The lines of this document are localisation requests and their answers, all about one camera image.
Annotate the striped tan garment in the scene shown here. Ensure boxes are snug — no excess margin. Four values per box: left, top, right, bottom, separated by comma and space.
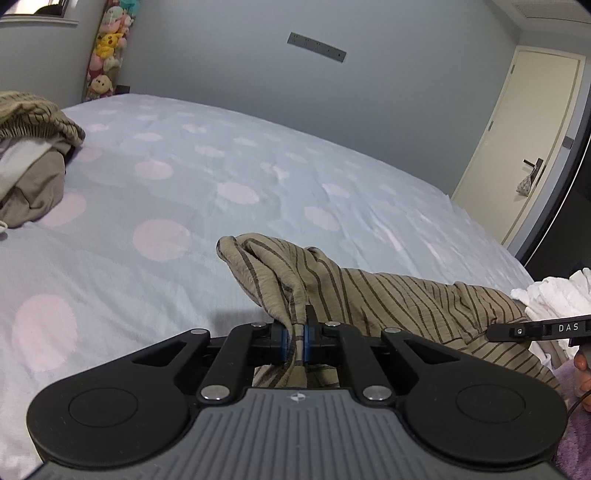
0, 91, 87, 145

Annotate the black door handle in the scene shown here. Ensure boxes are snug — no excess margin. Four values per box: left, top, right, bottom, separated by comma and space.
523, 157, 546, 185

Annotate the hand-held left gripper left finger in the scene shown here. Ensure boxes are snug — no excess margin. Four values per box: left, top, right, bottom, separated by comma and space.
129, 323, 291, 407

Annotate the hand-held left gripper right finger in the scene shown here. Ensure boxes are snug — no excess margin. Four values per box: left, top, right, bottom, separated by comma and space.
302, 305, 462, 407

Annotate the white cloth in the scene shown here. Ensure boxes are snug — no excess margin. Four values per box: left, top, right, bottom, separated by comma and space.
0, 138, 52, 197

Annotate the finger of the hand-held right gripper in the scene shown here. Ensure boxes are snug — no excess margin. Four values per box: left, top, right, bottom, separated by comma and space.
487, 322, 540, 343

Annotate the dark object on sill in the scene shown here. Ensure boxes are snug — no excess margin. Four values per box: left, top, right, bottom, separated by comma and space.
34, 0, 70, 17

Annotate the black cable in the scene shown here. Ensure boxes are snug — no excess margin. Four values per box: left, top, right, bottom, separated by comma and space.
566, 391, 591, 422

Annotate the grey metal wall strip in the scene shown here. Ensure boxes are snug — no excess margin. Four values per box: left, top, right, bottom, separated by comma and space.
286, 31, 347, 64

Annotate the window with sill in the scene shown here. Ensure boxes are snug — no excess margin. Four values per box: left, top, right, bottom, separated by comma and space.
0, 0, 80, 27

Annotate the grey satin cloth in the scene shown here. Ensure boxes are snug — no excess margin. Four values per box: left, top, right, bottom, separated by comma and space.
0, 148, 68, 229

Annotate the cream door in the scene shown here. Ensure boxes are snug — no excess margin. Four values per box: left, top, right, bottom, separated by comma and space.
450, 45, 588, 245

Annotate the tan striped shirt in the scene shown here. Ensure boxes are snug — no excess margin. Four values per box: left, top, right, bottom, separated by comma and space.
216, 233, 566, 402

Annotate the white folded garment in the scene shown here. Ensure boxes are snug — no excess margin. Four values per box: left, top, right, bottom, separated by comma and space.
510, 267, 591, 365

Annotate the dark wardrobe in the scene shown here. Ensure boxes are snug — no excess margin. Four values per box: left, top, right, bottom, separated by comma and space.
517, 124, 591, 287

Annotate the purple fuzzy robe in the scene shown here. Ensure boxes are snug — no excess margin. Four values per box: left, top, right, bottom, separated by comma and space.
547, 360, 591, 480

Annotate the ceiling air vent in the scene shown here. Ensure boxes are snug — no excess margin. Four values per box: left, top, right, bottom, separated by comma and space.
508, 0, 591, 21

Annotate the person's right hand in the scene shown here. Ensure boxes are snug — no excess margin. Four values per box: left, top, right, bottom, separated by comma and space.
575, 364, 591, 414

